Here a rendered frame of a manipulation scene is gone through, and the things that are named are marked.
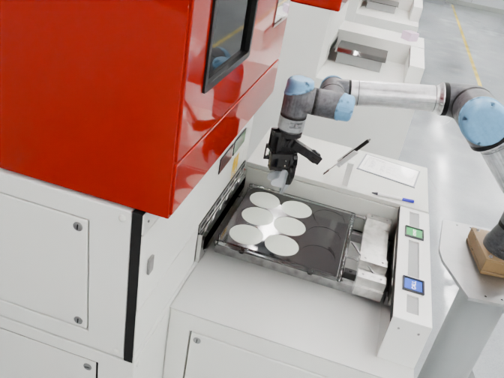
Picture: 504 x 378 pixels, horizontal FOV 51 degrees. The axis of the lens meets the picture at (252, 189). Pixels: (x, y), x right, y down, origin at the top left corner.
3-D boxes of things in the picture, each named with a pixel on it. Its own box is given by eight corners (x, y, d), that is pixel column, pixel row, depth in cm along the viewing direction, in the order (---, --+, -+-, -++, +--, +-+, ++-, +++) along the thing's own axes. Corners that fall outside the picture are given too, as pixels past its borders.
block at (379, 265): (357, 267, 153) (360, 259, 151) (358, 260, 156) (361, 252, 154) (385, 275, 152) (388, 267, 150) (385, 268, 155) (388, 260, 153)
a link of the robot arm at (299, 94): (317, 86, 140) (286, 79, 140) (308, 124, 145) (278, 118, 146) (318, 77, 147) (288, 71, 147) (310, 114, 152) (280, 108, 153)
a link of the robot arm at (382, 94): (488, 76, 155) (321, 66, 160) (499, 88, 145) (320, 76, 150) (479, 114, 160) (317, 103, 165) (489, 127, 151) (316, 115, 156)
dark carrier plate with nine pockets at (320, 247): (218, 241, 150) (218, 239, 150) (251, 187, 180) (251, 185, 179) (336, 277, 145) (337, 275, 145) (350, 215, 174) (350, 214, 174)
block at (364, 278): (354, 283, 146) (357, 275, 145) (355, 276, 149) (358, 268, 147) (382, 292, 145) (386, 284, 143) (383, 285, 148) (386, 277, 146)
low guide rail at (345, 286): (214, 251, 158) (215, 243, 156) (216, 248, 160) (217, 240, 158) (379, 303, 150) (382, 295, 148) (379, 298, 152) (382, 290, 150)
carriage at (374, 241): (351, 293, 147) (354, 285, 145) (363, 226, 178) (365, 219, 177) (379, 302, 146) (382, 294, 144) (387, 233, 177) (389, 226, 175)
